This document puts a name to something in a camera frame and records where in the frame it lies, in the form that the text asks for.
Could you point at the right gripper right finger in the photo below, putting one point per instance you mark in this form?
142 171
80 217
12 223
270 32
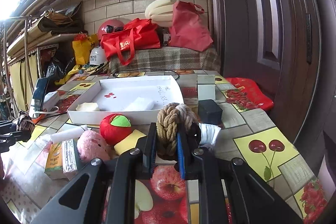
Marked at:
230 191

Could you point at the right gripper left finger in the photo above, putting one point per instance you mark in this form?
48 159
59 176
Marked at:
103 191

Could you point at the braided rope knot ball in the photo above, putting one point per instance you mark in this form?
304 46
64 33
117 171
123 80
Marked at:
169 119

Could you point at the pink plush toy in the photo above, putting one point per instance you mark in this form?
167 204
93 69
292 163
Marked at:
92 145

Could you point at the yellow sponge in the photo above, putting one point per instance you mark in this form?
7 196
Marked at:
129 142

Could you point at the orange green carton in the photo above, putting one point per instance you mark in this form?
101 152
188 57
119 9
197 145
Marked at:
54 163

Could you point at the red plush apple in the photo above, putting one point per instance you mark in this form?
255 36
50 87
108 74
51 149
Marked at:
114 128

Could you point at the white foam roll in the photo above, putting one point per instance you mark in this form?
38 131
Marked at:
72 133

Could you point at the white folded cloth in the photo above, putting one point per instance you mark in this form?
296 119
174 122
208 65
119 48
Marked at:
209 134

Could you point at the yellow octagonal foam piece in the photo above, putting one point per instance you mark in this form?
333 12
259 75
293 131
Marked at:
88 107

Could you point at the black foam cube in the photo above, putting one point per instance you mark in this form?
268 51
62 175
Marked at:
210 112

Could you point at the white cardboard tray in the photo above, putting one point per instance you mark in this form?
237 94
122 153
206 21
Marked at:
137 98

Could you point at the red plastic bag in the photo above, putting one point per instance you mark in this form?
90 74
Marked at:
247 95

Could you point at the white power bank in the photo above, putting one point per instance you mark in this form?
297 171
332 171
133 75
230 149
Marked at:
50 100

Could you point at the white hard hat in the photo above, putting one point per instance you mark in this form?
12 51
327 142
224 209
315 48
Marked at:
97 56

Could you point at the plaid covered bench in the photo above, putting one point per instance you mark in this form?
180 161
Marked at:
169 58

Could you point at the yellow gift bag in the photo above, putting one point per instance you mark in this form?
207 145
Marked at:
82 45

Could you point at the red glossy tote bag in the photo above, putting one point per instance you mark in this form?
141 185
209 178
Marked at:
138 34

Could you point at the red helmet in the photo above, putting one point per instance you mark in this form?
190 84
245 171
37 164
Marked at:
109 26

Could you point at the red fabric bag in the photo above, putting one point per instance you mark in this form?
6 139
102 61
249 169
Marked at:
188 30

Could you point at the dark wooden door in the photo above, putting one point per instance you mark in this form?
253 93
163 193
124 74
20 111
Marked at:
288 48

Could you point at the cream foam strips bundle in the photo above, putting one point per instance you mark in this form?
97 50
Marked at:
161 12

